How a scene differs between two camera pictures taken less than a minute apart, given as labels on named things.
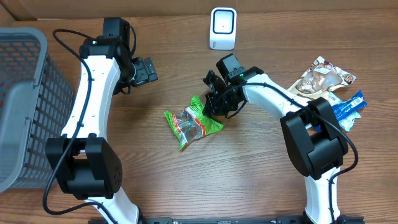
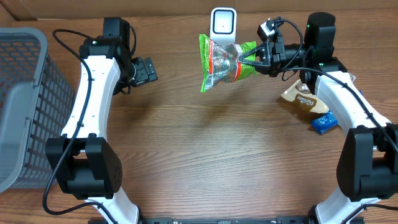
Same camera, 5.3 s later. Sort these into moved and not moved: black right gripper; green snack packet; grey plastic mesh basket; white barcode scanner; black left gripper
Moved: black right gripper; green snack packet
Not moved: white barcode scanner; black left gripper; grey plastic mesh basket
